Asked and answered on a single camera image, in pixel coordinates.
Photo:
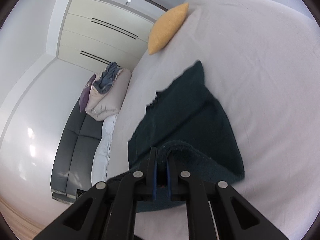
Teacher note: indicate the dark green knit sweater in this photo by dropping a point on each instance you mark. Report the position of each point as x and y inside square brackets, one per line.
[185, 121]

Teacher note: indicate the dark grey headboard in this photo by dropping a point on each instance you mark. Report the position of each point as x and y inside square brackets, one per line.
[74, 157]

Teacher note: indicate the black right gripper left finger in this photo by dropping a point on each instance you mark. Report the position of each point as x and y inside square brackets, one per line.
[151, 177]

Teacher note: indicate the yellow pillow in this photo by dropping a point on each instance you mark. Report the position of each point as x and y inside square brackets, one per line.
[166, 27]

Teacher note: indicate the cream wardrobe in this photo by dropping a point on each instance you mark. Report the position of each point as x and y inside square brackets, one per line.
[96, 33]

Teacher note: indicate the white pillow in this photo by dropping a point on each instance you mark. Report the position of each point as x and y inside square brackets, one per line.
[102, 153]

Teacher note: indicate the beige folded duvet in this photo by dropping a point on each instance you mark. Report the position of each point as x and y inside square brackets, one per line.
[100, 106]

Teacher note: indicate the purple pillow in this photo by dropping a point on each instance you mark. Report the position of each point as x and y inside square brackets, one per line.
[84, 97]

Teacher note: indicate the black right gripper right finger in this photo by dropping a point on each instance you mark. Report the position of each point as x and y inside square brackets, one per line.
[172, 179]

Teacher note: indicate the blue grey garment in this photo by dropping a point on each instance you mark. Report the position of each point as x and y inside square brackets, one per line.
[107, 78]

